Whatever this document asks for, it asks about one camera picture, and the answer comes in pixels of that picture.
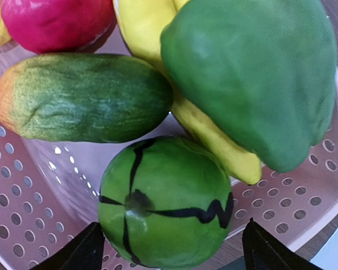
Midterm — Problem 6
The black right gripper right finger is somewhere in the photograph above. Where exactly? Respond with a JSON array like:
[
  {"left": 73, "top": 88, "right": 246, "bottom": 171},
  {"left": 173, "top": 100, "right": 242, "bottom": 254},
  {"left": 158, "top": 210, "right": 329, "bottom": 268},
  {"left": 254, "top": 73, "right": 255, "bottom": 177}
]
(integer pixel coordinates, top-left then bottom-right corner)
[{"left": 242, "top": 218, "right": 321, "bottom": 270}]

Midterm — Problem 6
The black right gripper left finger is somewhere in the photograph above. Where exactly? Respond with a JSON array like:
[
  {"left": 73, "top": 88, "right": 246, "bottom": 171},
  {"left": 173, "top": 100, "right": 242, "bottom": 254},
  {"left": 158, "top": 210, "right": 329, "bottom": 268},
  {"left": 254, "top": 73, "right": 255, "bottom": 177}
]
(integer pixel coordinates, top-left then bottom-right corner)
[{"left": 32, "top": 222, "right": 105, "bottom": 270}]

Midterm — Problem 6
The green striped toy watermelon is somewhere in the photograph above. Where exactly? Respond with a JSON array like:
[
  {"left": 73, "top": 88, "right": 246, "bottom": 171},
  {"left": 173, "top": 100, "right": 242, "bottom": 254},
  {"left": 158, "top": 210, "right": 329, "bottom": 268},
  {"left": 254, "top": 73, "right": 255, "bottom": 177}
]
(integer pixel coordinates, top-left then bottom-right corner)
[{"left": 99, "top": 136, "right": 234, "bottom": 269}]

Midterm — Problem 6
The pink perforated plastic basket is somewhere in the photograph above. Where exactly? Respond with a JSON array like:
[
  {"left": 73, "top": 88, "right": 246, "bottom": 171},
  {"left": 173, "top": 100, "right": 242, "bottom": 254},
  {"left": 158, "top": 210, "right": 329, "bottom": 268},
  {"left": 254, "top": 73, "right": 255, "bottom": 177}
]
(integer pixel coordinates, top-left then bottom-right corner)
[{"left": 0, "top": 25, "right": 338, "bottom": 270}]

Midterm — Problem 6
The green orange toy mango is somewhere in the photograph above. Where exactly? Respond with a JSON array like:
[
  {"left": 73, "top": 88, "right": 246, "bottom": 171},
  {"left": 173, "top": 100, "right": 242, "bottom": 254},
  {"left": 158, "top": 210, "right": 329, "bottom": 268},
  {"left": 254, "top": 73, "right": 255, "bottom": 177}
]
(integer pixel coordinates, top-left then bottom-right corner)
[{"left": 0, "top": 53, "right": 174, "bottom": 143}]

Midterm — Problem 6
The green toy bell pepper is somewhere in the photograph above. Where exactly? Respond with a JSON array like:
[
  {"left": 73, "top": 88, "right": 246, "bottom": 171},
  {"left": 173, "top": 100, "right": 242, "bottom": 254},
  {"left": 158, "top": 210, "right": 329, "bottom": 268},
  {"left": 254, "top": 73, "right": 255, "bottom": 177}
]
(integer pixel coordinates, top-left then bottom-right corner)
[{"left": 160, "top": 1, "right": 337, "bottom": 173}]

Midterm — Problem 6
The red toy apple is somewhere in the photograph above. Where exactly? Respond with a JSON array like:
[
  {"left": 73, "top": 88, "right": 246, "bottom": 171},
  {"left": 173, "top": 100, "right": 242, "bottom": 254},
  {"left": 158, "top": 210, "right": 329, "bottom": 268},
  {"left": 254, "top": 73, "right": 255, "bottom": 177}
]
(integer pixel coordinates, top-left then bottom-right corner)
[{"left": 1, "top": 0, "right": 115, "bottom": 54}]

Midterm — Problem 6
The yellow toy banana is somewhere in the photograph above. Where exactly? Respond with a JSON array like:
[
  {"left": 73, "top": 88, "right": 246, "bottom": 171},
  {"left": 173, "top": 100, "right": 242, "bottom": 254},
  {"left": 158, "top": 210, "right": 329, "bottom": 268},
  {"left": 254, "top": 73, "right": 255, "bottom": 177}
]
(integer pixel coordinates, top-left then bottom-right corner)
[{"left": 112, "top": 0, "right": 263, "bottom": 186}]

